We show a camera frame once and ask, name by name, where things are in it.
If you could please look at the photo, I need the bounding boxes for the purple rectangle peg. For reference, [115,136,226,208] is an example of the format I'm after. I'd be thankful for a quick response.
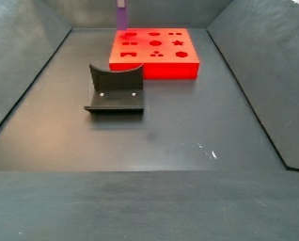
[117,0,129,30]

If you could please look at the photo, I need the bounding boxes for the red shape sorter block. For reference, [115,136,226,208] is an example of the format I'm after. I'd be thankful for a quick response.
[110,28,201,80]

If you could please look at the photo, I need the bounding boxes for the black curved bracket stand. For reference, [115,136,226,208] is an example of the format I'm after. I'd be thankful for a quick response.
[85,65,145,113]

